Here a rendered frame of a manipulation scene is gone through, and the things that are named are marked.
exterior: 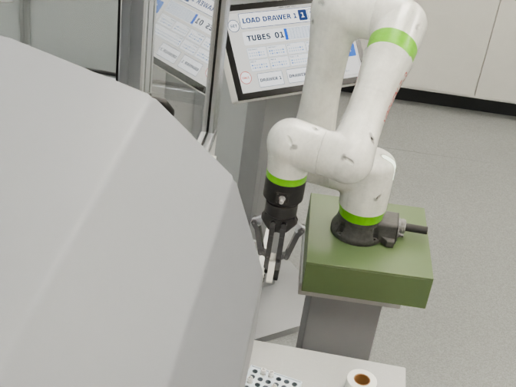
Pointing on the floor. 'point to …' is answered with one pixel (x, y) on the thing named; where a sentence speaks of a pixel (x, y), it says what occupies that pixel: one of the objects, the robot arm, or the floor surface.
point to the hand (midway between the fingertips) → (271, 268)
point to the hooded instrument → (115, 238)
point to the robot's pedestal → (338, 322)
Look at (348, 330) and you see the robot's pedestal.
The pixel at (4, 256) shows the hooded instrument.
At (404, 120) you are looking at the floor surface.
